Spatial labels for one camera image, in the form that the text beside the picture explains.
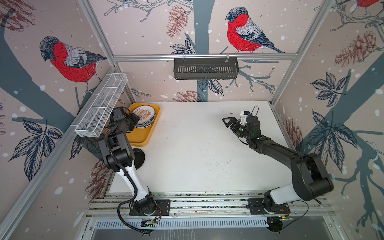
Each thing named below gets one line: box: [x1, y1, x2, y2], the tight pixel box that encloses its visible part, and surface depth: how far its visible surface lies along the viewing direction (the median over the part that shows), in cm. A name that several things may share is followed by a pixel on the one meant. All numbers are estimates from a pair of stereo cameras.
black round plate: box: [132, 148, 146, 170], surface depth 92 cm
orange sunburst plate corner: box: [132, 104, 157, 129], surface depth 109 cm
